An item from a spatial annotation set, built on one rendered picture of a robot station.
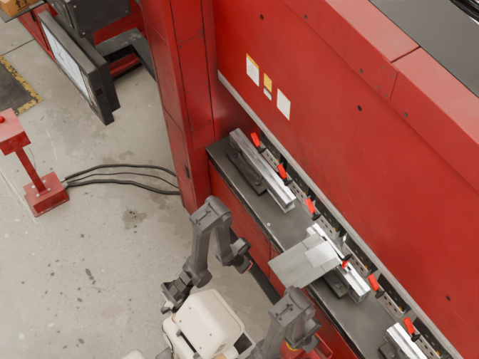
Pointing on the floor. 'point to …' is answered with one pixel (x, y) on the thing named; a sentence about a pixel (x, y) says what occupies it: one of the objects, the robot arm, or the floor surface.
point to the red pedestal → (11, 136)
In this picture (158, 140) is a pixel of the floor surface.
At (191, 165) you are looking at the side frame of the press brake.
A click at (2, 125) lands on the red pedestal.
